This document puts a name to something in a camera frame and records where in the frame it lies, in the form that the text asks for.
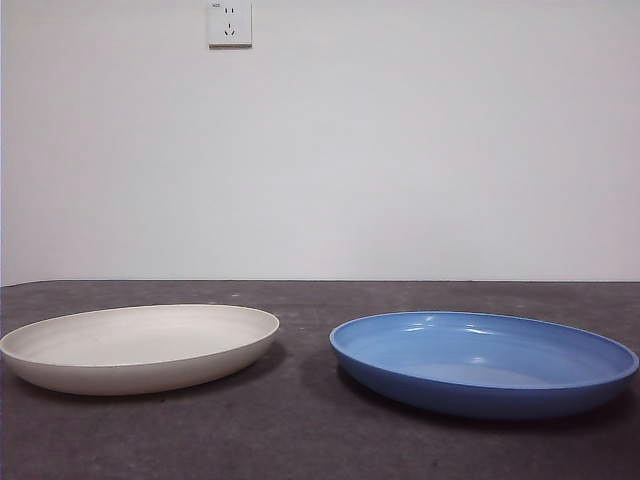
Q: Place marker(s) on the blue round plate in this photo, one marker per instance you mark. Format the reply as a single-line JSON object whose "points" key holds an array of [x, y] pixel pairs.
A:
{"points": [[475, 392]]}

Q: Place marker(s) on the white round plate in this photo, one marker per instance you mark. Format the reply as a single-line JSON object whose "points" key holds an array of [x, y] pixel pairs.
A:
{"points": [[140, 345]]}

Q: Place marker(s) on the white wall socket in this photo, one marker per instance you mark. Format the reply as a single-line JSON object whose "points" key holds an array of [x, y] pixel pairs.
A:
{"points": [[230, 25]]}

